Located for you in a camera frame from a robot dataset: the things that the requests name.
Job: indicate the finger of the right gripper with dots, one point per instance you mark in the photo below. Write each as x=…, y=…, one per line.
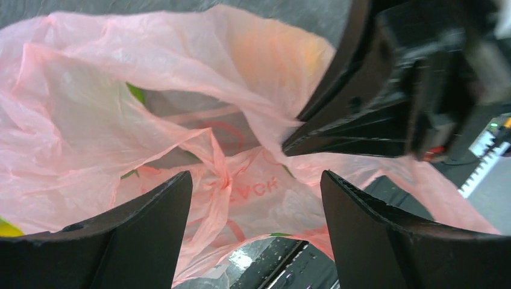
x=353, y=47
x=379, y=133

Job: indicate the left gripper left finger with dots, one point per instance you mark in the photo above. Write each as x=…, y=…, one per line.
x=135, y=245

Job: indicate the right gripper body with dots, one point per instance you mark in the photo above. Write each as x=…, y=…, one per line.
x=450, y=67

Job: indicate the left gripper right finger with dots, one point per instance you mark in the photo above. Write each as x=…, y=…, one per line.
x=376, y=245

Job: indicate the pink plastic bag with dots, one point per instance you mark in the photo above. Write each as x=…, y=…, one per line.
x=99, y=110

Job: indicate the fake lemon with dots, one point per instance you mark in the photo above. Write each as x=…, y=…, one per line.
x=9, y=230

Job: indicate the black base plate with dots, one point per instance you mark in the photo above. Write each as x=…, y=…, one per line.
x=288, y=263

